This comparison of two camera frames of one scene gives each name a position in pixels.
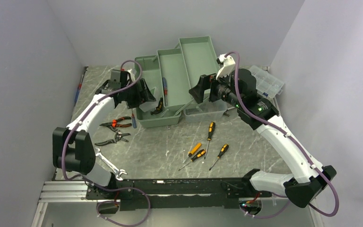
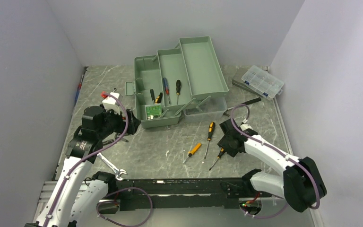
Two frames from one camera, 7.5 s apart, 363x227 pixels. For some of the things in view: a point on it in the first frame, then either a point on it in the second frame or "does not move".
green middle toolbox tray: (174, 78) does not move
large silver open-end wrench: (117, 172) does not move
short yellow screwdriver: (191, 152) does not move
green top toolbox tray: (199, 58) does not move
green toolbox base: (147, 70) does not move
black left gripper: (144, 95) -> (133, 122)
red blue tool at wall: (80, 86) does not move
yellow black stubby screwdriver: (224, 148) does not move
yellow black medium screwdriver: (199, 154) -> (178, 89)
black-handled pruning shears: (118, 136) does not move
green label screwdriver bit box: (147, 106) -> (153, 111)
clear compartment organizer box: (266, 84) does not move
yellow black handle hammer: (159, 109) -> (158, 98)
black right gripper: (206, 82) -> (223, 143)
